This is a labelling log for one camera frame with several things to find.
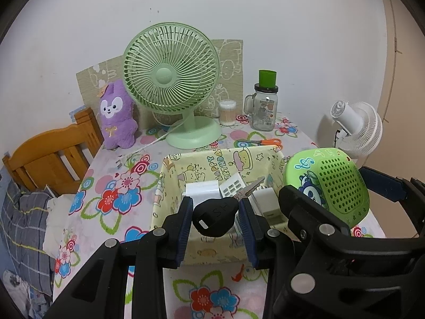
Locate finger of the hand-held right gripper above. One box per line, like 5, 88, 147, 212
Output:
272, 185, 425, 319
360, 166, 425, 238

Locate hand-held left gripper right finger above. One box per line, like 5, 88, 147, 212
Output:
237, 198, 301, 319

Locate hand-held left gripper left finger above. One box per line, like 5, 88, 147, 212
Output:
43, 196, 195, 319

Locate black key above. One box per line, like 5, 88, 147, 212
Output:
193, 176, 266, 239

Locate small white charger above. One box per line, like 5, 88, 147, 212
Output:
249, 188, 288, 228

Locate large white charger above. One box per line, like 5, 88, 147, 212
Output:
184, 181, 221, 208

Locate green perforated speaker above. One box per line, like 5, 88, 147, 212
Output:
283, 148, 371, 228

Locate white calculator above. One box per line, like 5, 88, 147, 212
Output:
217, 172, 247, 197

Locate yellow printed storage box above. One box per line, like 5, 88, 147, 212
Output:
151, 147, 299, 266

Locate white standing fan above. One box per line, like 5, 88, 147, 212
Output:
317, 99, 383, 159

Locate beige door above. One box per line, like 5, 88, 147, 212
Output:
375, 0, 425, 187

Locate floral tablecloth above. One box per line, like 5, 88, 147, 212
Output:
51, 113, 387, 319

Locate orange scissors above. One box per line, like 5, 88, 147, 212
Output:
237, 138, 283, 151

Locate glass jar with green lid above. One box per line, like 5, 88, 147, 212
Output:
244, 70, 279, 131

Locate cotton swab container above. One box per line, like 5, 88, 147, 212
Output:
218, 100, 237, 127

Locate purple plush toy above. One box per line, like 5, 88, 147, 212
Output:
98, 80, 138, 150

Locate green desk fan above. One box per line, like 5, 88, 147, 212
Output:
124, 23, 222, 149

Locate wooden bed headboard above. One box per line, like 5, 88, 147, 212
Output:
3, 107, 103, 196

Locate plaid bedding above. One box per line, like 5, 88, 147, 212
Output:
0, 179, 55, 296

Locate patterned paper backdrop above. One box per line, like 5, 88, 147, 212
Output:
76, 39, 244, 128

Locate grey white printed cloth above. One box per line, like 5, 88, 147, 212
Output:
2, 269, 32, 316

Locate white fan cable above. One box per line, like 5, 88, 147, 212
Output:
124, 120, 186, 156

